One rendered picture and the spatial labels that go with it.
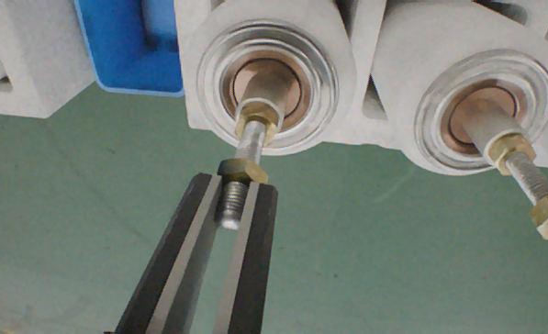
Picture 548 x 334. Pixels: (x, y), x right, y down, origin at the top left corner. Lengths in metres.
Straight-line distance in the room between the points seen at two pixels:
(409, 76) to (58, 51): 0.32
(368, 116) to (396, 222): 0.39
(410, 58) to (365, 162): 0.35
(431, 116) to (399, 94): 0.02
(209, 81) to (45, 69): 0.22
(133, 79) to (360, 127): 0.25
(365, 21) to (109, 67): 0.28
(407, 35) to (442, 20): 0.02
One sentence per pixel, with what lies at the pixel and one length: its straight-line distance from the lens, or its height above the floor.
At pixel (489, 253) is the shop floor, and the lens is 0.79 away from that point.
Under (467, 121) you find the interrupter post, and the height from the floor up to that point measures 0.26.
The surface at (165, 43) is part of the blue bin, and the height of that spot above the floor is 0.00.
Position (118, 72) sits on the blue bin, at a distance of 0.40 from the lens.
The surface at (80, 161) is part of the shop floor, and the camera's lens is 0.68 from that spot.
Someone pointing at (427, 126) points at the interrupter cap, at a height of 0.25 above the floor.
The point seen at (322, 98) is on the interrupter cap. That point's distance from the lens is 0.16.
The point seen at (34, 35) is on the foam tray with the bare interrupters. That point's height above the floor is 0.16.
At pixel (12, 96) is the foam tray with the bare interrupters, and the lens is 0.37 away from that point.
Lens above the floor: 0.40
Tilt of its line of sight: 50 degrees down
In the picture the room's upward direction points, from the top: 170 degrees counter-clockwise
